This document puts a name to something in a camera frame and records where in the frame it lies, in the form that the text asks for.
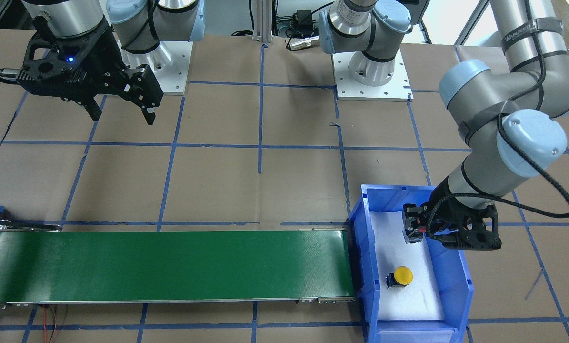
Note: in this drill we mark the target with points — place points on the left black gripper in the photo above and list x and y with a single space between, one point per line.
412 224

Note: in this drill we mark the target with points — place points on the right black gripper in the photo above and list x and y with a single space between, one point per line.
107 58

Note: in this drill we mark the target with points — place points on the yellow push button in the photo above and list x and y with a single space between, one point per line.
401 277

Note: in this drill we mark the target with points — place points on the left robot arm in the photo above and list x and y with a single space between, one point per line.
509 122

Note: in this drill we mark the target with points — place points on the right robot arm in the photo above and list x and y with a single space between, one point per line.
138 50

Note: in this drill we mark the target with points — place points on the white foam pad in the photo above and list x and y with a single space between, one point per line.
409 290

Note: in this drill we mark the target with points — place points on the blue source bin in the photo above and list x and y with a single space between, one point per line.
450 269

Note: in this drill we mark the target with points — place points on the green conveyor belt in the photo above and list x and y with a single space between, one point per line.
173 267

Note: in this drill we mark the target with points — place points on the black power adapter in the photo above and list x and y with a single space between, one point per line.
302 19

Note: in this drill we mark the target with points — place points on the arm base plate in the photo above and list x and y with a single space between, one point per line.
358 78
170 63

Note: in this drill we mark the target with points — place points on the aluminium frame post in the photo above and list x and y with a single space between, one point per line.
262 20

